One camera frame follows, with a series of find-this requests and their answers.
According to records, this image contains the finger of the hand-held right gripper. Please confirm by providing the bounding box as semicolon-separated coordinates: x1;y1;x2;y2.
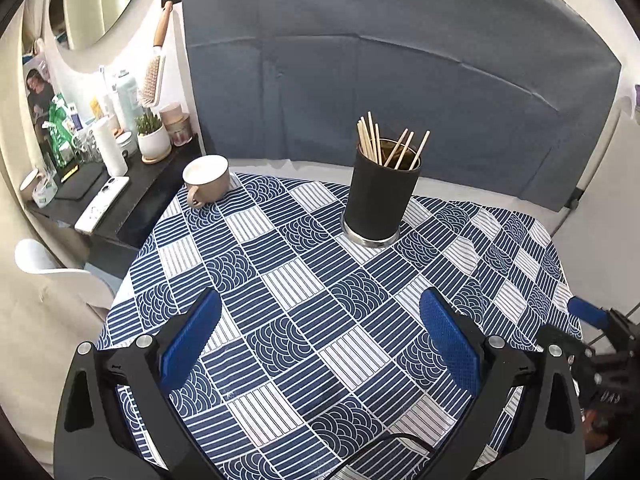
537;324;599;362
567;296;639;352

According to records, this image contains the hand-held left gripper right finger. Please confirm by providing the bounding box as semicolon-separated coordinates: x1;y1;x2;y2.
419;287;586;480

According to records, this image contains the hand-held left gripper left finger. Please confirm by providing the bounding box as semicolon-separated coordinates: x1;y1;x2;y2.
52;287;223;480

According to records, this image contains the black cylindrical utensil holder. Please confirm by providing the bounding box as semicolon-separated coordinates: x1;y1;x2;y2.
341;142;422;248

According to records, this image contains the set of wooden chopsticks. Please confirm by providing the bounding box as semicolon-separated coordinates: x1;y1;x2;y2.
356;111;431;171

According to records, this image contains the person's right hand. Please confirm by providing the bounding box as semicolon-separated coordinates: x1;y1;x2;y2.
585;407;621;453

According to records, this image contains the blue patterned tablecloth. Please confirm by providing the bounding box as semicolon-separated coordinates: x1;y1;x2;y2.
95;172;583;480

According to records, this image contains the black side table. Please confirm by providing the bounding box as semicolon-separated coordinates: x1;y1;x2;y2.
27;132;203;281

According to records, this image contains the beige mug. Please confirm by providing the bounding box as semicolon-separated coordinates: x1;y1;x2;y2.
182;155;231;208

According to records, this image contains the white remote control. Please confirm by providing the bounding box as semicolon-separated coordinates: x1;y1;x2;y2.
75;176;130;233

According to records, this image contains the white chair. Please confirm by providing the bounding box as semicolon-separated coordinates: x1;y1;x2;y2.
14;238;116;311

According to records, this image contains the black notebook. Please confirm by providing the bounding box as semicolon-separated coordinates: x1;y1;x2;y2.
52;164;108;201

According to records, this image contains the potted plant in white pot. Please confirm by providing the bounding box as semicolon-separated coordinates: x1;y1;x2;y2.
135;111;172;163

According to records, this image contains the white paper roll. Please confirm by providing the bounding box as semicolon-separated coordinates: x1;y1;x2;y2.
92;116;129;177

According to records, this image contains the tissue pack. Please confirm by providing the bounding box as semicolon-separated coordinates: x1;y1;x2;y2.
20;167;60;209

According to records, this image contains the green packet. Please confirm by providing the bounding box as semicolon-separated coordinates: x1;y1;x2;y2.
47;95;76;168

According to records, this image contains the grey-blue backdrop cloth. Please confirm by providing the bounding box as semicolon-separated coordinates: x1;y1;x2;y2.
180;0;623;213

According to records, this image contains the wooden-handled hairbrush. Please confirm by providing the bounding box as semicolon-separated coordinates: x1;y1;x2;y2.
137;1;173;109

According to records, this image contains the round wall mirror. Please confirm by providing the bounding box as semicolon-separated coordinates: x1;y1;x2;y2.
62;0;153;51

